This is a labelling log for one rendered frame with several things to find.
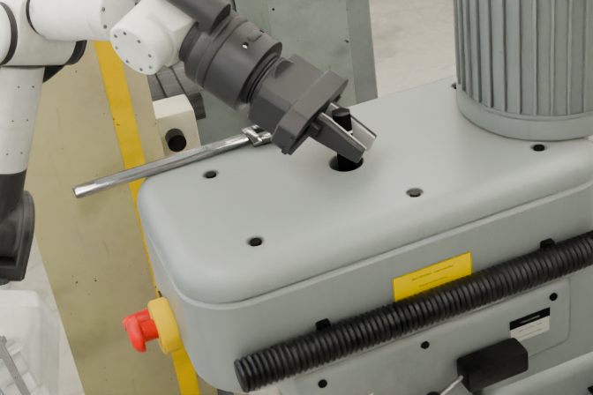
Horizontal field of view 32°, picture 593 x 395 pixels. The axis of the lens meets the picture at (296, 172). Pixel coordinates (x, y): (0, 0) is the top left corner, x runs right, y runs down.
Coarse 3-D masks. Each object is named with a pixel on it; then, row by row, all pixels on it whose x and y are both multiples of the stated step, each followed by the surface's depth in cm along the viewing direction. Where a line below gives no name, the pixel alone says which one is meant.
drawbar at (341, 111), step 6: (336, 108) 108; (342, 108) 107; (348, 108) 107; (336, 114) 107; (342, 114) 106; (348, 114) 106; (336, 120) 106; (342, 120) 106; (348, 120) 107; (342, 126) 107; (348, 126) 107; (342, 156) 109; (342, 162) 109; (348, 162) 109; (354, 162) 109; (342, 168) 110; (348, 168) 109; (354, 168) 110
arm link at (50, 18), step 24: (0, 0) 125; (24, 0) 122; (48, 0) 119; (72, 0) 117; (24, 24) 123; (48, 24) 120; (72, 24) 118; (24, 48) 124; (48, 48) 126; (72, 48) 129
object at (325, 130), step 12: (324, 120) 106; (312, 132) 107; (324, 132) 107; (336, 132) 106; (348, 132) 106; (324, 144) 108; (336, 144) 107; (348, 144) 106; (360, 144) 106; (348, 156) 107; (360, 156) 106
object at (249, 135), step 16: (256, 128) 117; (208, 144) 116; (224, 144) 115; (240, 144) 115; (256, 144) 115; (160, 160) 114; (176, 160) 113; (192, 160) 114; (112, 176) 112; (128, 176) 112; (144, 176) 112; (80, 192) 110; (96, 192) 111
